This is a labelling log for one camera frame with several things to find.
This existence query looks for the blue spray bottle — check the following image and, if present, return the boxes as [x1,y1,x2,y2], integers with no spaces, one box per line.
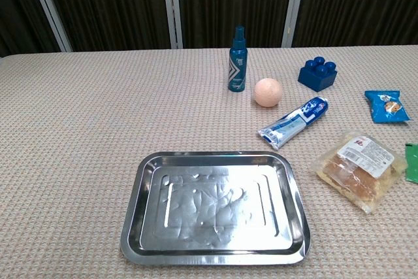
[227,25,249,93]

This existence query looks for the stainless steel tray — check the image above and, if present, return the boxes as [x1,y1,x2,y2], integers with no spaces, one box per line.
[120,150,312,266]

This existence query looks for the grey aluminium partition post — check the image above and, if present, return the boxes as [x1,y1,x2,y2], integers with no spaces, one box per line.
[161,0,184,50]
[25,0,73,52]
[281,0,308,48]

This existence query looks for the peach-coloured ball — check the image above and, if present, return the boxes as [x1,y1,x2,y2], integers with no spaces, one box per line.
[253,78,283,107]

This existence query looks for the green snack packet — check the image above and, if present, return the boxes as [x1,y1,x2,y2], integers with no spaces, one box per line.
[404,142,418,184]

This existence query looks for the blue toy building block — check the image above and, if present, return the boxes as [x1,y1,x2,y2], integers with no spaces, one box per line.
[297,56,338,93]

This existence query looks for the white and blue toothpaste tube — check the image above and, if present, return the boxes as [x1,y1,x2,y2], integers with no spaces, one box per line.
[257,95,330,150]

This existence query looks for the bread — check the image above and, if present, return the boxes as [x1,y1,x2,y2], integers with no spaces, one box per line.
[313,130,409,214]

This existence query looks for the beige woven tablecloth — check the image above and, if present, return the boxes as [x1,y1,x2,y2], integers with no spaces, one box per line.
[0,43,418,279]

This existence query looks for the blue cookie snack packet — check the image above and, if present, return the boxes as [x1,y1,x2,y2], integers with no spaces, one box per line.
[364,90,413,125]

